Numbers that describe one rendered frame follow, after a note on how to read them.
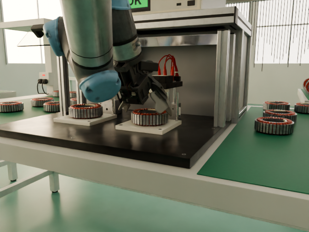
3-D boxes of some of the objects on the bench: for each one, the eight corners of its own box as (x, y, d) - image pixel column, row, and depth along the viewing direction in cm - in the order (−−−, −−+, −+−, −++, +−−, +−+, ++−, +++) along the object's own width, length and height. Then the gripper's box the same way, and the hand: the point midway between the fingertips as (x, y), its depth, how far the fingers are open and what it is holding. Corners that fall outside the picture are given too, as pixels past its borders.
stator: (158, 128, 74) (158, 114, 73) (123, 124, 78) (123, 112, 78) (174, 120, 84) (174, 109, 83) (142, 118, 88) (141, 106, 88)
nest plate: (162, 135, 71) (162, 130, 71) (115, 129, 78) (115, 124, 78) (181, 124, 85) (181, 120, 84) (140, 119, 91) (140, 116, 91)
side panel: (237, 123, 96) (243, 29, 90) (228, 123, 97) (233, 30, 91) (247, 111, 120) (251, 37, 114) (240, 111, 122) (244, 37, 116)
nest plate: (89, 126, 82) (89, 122, 81) (53, 121, 88) (53, 118, 88) (117, 117, 95) (117, 114, 95) (83, 114, 101) (83, 111, 101)
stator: (92, 120, 84) (91, 108, 84) (61, 118, 88) (61, 107, 87) (108, 114, 95) (108, 103, 94) (81, 112, 98) (80, 102, 97)
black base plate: (189, 169, 54) (190, 158, 53) (-14, 134, 81) (-15, 127, 80) (231, 123, 95) (231, 117, 95) (88, 110, 122) (87, 106, 122)
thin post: (178, 124, 84) (179, 92, 82) (174, 124, 85) (174, 92, 83) (180, 123, 86) (180, 92, 84) (175, 123, 86) (176, 91, 85)
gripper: (84, 66, 67) (110, 124, 79) (156, 66, 59) (172, 131, 71) (102, 49, 73) (123, 107, 85) (169, 47, 65) (181, 111, 77)
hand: (149, 112), depth 80 cm, fingers open, 14 cm apart
